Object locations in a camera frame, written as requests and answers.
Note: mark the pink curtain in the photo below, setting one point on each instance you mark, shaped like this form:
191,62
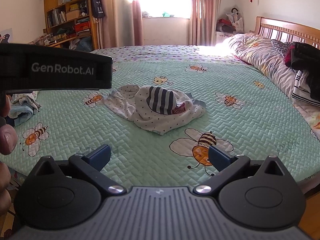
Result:
203,21
122,24

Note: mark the dark hanging tote bag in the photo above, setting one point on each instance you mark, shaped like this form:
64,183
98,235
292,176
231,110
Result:
97,9

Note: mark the wooden bookshelf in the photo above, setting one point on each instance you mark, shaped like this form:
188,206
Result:
68,21

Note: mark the white dotted baby garment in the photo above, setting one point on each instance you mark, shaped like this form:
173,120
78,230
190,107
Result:
153,108

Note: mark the pink curtain right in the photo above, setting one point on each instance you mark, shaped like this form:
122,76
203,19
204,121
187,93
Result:
203,21

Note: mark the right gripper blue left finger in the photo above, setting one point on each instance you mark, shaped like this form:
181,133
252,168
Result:
87,167

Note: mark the person's left hand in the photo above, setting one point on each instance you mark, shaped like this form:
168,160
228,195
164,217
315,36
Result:
8,143

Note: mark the pink curtain left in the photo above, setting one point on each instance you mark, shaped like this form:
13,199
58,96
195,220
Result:
122,24

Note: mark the green quilted bee bedspread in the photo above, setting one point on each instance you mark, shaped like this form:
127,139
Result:
246,113

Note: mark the wooden bed headboard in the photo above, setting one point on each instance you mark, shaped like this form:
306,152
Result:
285,31

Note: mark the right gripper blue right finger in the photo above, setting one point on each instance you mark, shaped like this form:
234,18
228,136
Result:
229,169

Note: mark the pile of dark clothes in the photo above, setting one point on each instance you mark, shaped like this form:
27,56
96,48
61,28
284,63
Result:
303,59

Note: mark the floral folded duvet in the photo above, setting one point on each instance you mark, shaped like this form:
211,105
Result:
259,52

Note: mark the nightstand clutter with plush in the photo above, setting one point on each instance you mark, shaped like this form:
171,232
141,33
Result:
230,25

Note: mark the light blue clothes pile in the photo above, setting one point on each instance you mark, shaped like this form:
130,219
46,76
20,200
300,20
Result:
22,107

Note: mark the pilot children poster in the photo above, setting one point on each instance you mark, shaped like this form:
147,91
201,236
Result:
6,36

